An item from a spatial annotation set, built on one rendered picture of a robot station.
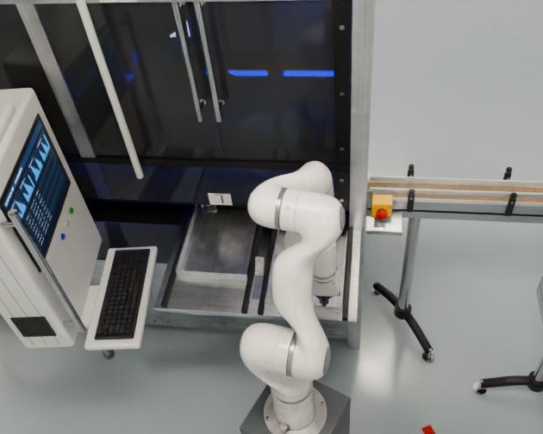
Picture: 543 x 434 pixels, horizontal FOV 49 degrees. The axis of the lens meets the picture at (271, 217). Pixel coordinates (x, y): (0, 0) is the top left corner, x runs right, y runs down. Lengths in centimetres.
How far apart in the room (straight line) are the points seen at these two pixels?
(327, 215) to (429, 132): 279
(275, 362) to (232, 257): 76
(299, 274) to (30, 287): 91
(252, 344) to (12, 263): 77
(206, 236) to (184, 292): 26
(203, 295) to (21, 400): 136
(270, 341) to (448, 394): 152
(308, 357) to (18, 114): 112
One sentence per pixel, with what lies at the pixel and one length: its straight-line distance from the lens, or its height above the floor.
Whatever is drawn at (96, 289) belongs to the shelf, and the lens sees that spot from 237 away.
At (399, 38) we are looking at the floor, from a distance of 498.
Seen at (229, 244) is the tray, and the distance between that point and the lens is 226.
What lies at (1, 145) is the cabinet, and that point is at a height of 155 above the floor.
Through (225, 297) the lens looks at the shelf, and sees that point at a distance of 212.
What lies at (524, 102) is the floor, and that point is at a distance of 444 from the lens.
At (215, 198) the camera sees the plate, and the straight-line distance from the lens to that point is 223.
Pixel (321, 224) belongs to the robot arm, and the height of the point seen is 159.
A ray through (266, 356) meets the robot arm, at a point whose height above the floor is 126.
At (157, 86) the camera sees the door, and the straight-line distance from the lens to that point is 196.
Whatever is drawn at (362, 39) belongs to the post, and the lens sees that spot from 174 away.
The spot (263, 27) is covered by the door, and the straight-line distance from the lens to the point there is 176.
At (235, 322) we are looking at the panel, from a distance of 290.
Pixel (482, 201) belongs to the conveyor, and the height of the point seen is 93.
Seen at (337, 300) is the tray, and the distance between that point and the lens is 207.
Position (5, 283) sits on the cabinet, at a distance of 200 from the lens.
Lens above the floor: 259
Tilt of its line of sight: 47 degrees down
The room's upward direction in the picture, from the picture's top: 7 degrees counter-clockwise
